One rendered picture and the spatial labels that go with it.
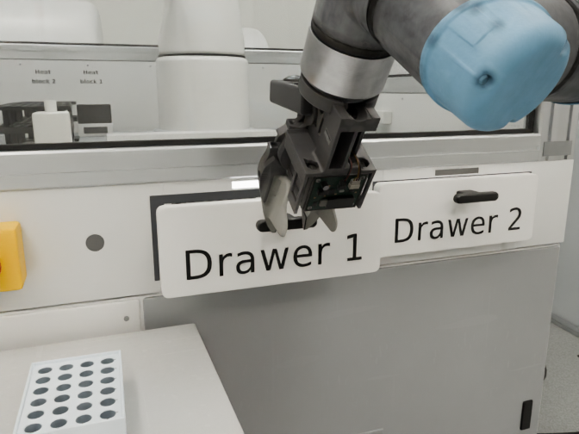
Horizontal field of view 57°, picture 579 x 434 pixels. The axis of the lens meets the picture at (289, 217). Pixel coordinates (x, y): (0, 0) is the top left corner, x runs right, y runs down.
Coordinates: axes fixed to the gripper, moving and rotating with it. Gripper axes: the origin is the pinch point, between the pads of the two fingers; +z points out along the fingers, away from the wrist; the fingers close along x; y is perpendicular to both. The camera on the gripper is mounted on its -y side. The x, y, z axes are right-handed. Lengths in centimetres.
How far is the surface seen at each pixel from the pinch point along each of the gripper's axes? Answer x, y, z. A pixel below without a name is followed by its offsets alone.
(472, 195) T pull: 30.4, -4.4, 3.7
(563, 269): 175, -59, 120
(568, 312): 175, -43, 132
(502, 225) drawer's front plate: 39.6, -3.8, 10.8
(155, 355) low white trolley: -15.9, 7.5, 13.6
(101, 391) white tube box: -21.8, 15.2, 4.2
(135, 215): -16.4, -8.6, 7.1
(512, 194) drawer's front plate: 40.9, -6.6, 6.7
